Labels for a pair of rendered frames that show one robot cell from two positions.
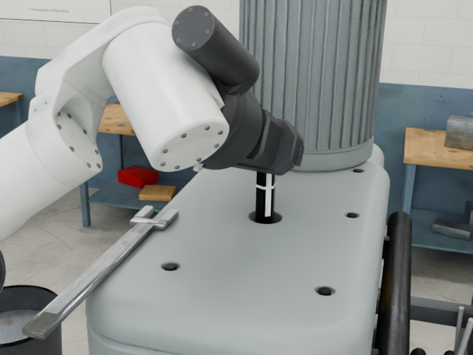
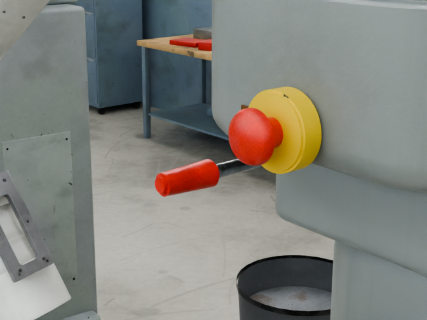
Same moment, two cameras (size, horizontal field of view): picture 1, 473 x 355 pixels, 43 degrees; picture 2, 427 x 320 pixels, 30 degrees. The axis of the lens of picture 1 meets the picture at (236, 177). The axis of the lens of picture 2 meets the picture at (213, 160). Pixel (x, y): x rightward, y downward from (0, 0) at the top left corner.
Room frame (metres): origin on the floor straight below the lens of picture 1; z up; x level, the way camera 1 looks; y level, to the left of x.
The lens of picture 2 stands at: (-0.08, -0.24, 1.90)
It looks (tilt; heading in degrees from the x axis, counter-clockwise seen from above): 17 degrees down; 35
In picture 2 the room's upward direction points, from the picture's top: straight up
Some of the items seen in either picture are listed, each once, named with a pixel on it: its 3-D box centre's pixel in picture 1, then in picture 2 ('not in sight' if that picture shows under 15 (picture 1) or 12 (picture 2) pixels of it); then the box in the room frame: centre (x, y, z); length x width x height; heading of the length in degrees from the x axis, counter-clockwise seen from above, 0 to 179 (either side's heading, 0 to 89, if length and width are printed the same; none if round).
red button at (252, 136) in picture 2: not in sight; (258, 135); (0.37, 0.03, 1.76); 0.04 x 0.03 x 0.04; 75
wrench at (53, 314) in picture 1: (110, 260); not in sight; (0.50, 0.12, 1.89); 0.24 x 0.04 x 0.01; 163
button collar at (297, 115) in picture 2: not in sight; (282, 130); (0.39, 0.03, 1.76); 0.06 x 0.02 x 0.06; 75
